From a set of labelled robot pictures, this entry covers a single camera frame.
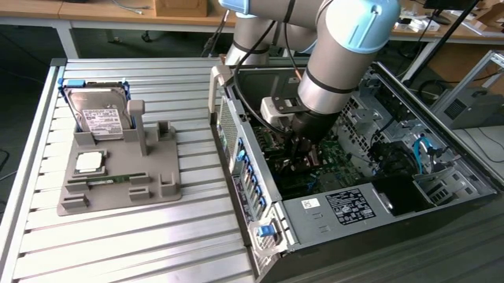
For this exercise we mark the grey metal disk bay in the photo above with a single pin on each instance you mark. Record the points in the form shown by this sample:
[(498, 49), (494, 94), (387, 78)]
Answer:
[(437, 191)]

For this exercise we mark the silver CPU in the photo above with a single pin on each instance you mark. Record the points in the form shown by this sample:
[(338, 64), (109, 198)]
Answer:
[(90, 162)]

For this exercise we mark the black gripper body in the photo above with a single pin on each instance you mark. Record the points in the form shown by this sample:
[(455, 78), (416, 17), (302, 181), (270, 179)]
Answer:
[(314, 126)]

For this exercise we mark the grey parts rack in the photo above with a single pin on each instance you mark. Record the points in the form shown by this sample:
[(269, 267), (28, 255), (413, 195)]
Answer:
[(118, 194)]

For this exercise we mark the wooden desk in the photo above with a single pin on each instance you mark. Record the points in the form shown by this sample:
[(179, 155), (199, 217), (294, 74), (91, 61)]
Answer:
[(98, 11), (456, 36)]

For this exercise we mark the silver chipset heatsink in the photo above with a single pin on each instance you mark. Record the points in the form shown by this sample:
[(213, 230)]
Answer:
[(330, 182)]

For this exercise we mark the blue case latch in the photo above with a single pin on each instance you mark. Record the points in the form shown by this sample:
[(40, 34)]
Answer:
[(265, 230)]

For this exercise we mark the blue disk caddy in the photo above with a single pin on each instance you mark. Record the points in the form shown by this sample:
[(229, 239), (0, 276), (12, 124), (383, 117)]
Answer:
[(72, 83)]

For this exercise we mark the green motherboard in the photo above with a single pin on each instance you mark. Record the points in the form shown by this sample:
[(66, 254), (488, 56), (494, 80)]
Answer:
[(338, 174)]

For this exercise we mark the black monitor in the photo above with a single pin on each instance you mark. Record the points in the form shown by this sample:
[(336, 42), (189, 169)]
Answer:
[(439, 16)]

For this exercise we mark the perforated metal drive cage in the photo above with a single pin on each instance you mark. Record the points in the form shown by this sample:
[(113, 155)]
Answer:
[(363, 118)]

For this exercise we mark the grey power supply unit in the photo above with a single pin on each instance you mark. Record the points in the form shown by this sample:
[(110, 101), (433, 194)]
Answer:
[(314, 224)]

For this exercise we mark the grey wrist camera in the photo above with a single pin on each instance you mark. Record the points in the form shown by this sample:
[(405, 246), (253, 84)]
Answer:
[(276, 110)]

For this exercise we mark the white box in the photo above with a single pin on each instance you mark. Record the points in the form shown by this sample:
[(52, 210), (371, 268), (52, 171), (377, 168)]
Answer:
[(427, 26)]

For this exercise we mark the open black PC case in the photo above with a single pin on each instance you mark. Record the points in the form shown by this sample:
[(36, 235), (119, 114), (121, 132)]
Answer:
[(268, 85)]

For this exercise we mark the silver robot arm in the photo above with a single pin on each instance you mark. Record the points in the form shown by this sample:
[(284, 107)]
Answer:
[(347, 59)]

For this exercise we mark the brown cardboard piece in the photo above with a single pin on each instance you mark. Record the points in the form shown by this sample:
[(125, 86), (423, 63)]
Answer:
[(492, 17)]

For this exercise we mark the green RAM stick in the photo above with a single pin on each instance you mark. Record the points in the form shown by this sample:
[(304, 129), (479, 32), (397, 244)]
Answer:
[(110, 179)]

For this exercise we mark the brown cardboard box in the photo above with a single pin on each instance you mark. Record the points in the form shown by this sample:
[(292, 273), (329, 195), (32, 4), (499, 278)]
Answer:
[(179, 7)]

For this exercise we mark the aluminium profile frame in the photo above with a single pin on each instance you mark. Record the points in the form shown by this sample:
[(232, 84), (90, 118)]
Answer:
[(486, 63)]

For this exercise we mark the black graphics card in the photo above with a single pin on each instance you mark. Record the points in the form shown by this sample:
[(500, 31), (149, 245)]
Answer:
[(285, 168)]

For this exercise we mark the black tripod pole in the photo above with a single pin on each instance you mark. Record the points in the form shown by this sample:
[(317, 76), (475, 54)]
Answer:
[(444, 41)]

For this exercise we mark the grey computer tower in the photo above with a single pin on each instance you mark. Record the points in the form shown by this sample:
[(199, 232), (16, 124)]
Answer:
[(472, 112)]

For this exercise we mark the silver hard disk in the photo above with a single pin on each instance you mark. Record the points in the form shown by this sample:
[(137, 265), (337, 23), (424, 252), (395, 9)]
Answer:
[(98, 112)]

